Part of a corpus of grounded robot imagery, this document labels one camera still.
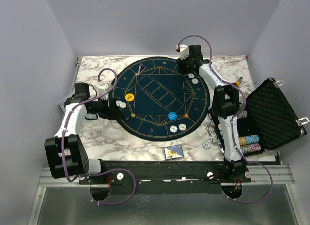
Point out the clear plastic screw box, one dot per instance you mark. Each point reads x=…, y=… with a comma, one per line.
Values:
x=62, y=106

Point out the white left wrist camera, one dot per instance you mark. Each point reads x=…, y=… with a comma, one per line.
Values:
x=104, y=89

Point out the black poker chip case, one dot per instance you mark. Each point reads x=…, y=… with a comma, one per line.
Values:
x=267, y=114

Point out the round blue poker mat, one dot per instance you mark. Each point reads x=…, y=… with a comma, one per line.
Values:
x=158, y=90

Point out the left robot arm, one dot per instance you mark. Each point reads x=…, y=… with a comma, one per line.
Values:
x=65, y=152

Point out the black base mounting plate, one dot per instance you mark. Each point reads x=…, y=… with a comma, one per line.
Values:
x=166, y=177

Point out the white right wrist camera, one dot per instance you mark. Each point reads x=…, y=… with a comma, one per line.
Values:
x=183, y=50

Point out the white chip near seat one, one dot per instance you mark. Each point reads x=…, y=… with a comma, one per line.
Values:
x=191, y=76

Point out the blue small blind button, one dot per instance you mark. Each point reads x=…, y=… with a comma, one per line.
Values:
x=172, y=115

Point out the aluminium frame rail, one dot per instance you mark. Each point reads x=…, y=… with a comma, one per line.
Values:
x=280, y=174

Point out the yellow dealer button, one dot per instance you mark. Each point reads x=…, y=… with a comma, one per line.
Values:
x=129, y=97

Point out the green chip stack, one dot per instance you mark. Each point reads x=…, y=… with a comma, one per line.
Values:
x=250, y=148

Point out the yellow chip stack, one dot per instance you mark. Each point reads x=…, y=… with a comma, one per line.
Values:
x=246, y=140

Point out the yellow utility knife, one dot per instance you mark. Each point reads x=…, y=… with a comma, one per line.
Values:
x=239, y=80

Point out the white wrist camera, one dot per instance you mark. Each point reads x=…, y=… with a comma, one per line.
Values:
x=104, y=89
x=183, y=50

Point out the white 5 poker chip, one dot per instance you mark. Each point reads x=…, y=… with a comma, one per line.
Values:
x=173, y=129

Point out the blue playing card box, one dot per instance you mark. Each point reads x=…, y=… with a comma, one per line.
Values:
x=173, y=152

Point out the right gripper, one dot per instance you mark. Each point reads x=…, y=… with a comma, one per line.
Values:
x=180, y=63

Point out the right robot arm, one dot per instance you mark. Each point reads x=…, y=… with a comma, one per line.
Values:
x=225, y=103

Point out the chrome case handle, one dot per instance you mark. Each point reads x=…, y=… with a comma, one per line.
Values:
x=213, y=140

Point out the grey 1 poker chip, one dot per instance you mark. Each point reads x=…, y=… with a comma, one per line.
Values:
x=182, y=127

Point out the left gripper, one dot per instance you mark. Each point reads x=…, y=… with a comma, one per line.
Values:
x=112, y=112

